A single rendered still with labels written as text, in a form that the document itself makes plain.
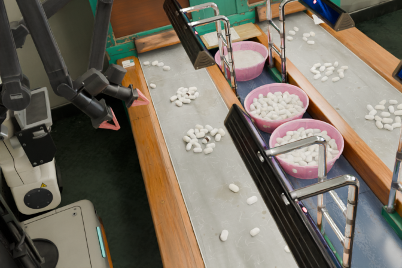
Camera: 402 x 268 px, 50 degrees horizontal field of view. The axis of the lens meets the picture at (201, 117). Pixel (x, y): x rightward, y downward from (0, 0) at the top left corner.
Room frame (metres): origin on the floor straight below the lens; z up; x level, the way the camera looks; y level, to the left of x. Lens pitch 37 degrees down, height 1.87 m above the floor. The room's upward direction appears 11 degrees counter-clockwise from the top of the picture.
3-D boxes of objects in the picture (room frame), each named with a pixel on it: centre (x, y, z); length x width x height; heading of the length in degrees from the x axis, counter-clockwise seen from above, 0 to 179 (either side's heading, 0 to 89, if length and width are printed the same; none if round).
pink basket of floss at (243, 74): (1.89, -0.26, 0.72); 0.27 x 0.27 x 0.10
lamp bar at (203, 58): (1.68, 0.00, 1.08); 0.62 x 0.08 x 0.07; 9
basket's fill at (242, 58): (1.89, -0.26, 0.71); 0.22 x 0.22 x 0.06
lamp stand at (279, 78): (1.75, -0.48, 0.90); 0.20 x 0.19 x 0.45; 9
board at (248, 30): (2.11, -0.22, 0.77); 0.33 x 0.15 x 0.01; 99
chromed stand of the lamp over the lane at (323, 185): (0.73, -0.23, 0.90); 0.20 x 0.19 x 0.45; 9
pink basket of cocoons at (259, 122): (1.46, -0.32, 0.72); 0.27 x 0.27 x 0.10
